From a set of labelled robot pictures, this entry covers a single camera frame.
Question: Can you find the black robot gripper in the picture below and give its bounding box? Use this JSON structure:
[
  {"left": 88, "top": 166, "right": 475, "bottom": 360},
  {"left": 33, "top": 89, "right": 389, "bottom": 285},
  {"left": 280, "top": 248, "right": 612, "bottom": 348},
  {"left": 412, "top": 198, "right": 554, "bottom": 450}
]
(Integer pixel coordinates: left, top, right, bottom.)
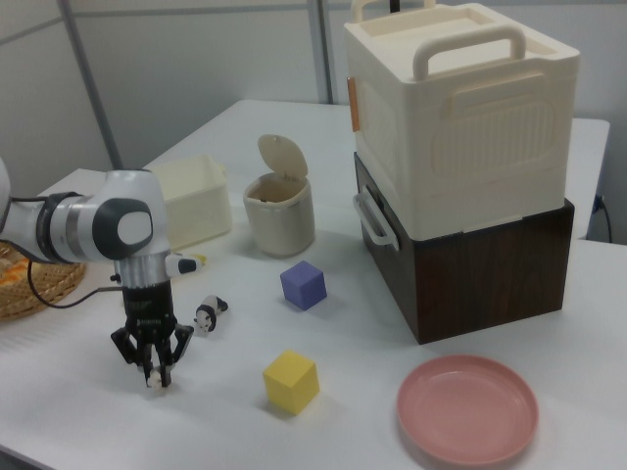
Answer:
[{"left": 110, "top": 281, "right": 195, "bottom": 389}]

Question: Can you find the beige mini trash can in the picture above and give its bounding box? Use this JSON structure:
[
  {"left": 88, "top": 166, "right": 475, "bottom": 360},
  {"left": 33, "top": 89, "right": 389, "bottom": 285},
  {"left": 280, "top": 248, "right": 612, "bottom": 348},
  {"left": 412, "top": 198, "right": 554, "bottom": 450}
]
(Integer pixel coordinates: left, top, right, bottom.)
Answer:
[{"left": 242, "top": 133, "right": 316, "bottom": 259}]

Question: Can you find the panda toy figure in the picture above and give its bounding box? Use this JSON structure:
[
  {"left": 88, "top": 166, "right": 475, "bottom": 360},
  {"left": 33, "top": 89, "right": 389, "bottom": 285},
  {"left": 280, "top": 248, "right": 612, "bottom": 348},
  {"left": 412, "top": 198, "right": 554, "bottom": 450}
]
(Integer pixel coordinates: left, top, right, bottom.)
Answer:
[{"left": 193, "top": 294, "right": 229, "bottom": 336}]

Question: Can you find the woven wicker basket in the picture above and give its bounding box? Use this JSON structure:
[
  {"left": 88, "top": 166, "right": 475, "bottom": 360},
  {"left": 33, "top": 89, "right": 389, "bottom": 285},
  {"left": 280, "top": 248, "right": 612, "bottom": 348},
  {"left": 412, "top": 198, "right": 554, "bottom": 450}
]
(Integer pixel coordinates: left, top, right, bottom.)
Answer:
[{"left": 0, "top": 241, "right": 87, "bottom": 320}]

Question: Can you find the yellow foam cube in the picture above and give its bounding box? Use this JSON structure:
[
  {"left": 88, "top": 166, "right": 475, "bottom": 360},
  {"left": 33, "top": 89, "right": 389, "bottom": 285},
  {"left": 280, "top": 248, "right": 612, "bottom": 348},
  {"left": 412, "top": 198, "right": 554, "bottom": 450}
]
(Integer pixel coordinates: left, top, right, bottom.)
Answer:
[{"left": 262, "top": 349, "right": 321, "bottom": 417}]

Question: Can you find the white open plastic container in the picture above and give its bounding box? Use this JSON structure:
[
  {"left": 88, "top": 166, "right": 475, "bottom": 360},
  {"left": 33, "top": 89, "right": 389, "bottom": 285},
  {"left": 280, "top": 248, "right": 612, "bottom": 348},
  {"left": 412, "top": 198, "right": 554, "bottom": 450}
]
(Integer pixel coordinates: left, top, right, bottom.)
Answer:
[{"left": 145, "top": 154, "right": 232, "bottom": 252}]

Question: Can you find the orange glazed toy bread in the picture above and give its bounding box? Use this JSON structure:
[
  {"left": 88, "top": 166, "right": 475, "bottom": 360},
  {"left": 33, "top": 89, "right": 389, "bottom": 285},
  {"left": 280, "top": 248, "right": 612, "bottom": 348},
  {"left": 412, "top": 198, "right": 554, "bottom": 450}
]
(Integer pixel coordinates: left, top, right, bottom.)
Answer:
[{"left": 0, "top": 258, "right": 31, "bottom": 291}]

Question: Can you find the purple foam cube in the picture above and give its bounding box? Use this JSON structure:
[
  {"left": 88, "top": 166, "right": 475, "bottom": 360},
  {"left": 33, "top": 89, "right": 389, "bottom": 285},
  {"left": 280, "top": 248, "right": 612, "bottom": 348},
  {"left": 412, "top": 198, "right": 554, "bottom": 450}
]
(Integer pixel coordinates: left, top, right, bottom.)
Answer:
[{"left": 279, "top": 259, "right": 328, "bottom": 312}]

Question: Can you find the pink plastic plate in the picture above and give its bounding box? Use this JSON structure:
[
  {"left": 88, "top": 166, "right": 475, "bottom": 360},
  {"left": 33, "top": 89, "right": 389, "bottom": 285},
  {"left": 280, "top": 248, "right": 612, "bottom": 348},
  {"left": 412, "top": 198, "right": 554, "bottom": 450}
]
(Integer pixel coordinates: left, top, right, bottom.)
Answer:
[{"left": 396, "top": 354, "right": 540, "bottom": 466}]

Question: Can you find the dark wooden drawer box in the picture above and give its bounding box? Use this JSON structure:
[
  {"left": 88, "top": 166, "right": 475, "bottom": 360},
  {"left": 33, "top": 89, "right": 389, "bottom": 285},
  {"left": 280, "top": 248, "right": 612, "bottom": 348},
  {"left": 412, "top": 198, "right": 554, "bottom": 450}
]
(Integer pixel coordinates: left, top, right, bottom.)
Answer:
[{"left": 352, "top": 151, "right": 577, "bottom": 347}]

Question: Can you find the cream plastic storage box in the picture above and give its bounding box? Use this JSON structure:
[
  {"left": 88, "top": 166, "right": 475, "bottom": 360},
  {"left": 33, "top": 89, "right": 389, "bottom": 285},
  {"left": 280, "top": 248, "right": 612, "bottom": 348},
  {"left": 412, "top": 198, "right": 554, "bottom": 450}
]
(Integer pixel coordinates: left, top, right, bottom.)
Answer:
[{"left": 342, "top": 0, "right": 583, "bottom": 235}]

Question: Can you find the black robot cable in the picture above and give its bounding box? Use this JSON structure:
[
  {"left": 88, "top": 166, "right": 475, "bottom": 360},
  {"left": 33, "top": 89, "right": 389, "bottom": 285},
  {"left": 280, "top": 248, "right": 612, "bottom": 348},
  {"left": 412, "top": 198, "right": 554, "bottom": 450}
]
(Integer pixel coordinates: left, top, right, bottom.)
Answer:
[{"left": 26, "top": 258, "right": 124, "bottom": 310}]

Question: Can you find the black wall cable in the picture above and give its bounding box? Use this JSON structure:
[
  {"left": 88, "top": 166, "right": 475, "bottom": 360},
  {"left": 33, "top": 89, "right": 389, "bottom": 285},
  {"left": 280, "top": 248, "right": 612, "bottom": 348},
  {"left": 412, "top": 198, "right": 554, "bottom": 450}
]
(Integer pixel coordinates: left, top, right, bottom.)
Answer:
[{"left": 591, "top": 194, "right": 614, "bottom": 242}]

